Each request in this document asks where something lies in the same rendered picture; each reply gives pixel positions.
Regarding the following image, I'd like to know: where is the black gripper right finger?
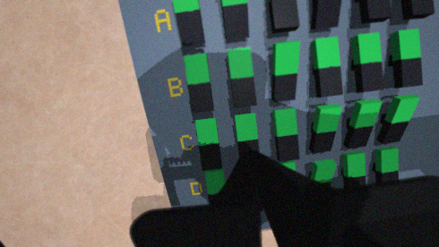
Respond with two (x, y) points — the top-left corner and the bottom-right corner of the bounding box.
(249, 150), (439, 247)

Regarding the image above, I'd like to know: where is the grey switch panel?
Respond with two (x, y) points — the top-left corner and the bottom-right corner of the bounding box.
(118, 0), (439, 208)

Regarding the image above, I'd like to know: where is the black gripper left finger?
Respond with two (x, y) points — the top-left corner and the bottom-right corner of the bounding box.
(129, 151), (262, 247)

